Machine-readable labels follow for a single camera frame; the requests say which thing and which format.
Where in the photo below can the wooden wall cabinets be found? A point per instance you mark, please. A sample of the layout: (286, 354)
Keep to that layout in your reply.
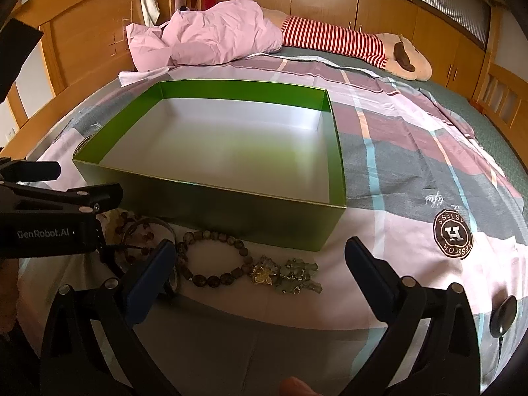
(455, 54)

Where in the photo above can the black round sensor puck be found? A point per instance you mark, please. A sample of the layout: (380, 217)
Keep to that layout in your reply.
(503, 317)

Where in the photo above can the wooden bed footboard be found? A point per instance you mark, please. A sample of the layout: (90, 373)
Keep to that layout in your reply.
(502, 97)

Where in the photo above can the left hand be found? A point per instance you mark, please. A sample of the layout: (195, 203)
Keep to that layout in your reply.
(9, 294)

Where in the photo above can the striped plush dog toy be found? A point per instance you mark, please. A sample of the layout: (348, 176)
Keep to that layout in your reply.
(392, 53)

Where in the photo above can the wooden bed headboard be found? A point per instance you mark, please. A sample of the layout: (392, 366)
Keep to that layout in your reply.
(83, 46)

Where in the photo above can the pink crumpled pillow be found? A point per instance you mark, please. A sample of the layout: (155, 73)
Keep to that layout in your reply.
(228, 31)

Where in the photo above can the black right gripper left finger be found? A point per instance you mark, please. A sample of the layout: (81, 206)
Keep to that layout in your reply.
(73, 362)

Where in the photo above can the green cardboard box tray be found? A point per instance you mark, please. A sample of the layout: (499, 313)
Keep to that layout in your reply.
(258, 160)

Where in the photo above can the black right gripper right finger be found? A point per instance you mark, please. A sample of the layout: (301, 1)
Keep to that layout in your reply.
(448, 362)

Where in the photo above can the green jade charm jewelry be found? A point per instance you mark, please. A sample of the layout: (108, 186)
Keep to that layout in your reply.
(291, 277)

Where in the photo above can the plaid patchwork bed sheet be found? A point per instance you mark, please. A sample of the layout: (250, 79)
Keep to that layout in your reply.
(421, 193)

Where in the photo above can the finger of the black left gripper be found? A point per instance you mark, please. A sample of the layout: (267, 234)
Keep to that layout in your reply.
(90, 199)
(28, 171)

